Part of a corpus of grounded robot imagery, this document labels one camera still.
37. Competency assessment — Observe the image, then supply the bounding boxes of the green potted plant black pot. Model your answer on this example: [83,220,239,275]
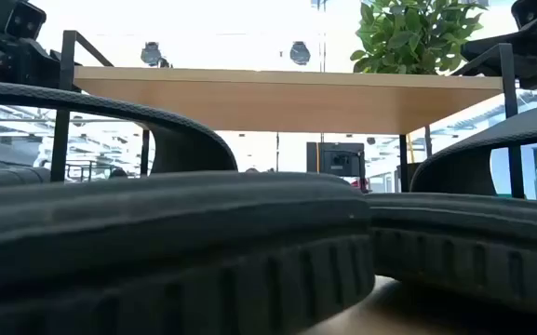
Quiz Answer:
[349,0,490,194]

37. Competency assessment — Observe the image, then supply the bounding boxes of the dark round ceiling lamp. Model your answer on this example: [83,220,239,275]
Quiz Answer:
[140,41,164,67]
[289,40,312,66]

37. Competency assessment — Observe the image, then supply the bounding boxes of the black screen on stand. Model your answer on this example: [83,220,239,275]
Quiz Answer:
[305,141,367,179]

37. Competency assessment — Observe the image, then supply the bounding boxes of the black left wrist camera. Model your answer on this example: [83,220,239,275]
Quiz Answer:
[3,0,48,41]

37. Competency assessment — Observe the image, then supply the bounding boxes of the wooden shelf black metal frame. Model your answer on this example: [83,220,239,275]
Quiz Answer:
[49,29,526,200]

